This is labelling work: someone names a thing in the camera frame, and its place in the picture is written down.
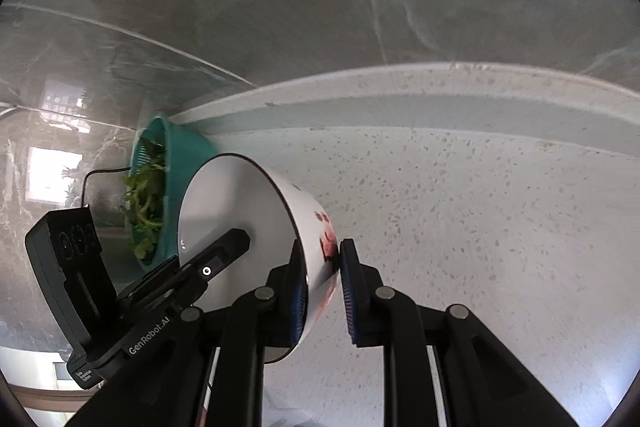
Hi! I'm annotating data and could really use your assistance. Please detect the green leafy vegetables in colander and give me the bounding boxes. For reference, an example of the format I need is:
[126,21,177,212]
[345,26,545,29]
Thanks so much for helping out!
[124,138,166,265]

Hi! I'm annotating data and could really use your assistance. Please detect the teal plastic colander basket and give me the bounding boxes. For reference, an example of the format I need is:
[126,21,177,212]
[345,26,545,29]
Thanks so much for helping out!
[127,115,216,271]

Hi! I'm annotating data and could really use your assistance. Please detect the white bowl with pink flowers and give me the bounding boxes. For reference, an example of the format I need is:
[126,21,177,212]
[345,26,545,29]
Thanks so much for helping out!
[177,154,337,336]

